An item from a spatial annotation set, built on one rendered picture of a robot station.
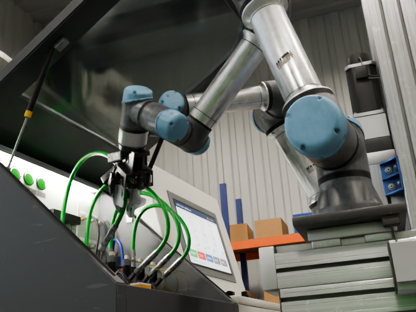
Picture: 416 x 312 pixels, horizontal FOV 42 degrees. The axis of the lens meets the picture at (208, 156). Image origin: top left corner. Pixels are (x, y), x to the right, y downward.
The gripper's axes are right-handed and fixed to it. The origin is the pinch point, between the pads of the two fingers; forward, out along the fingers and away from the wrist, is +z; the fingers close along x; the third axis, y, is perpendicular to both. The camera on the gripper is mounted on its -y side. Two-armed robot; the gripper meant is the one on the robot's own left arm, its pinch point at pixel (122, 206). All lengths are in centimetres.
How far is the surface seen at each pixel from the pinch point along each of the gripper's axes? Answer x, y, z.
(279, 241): 363, -292, 261
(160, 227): 31, -29, 29
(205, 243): 61, -39, 48
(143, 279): 12.5, -5.0, 31.6
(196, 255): 49, -29, 46
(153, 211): 30, -35, 25
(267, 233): 365, -319, 265
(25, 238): -27.9, 4.2, 2.5
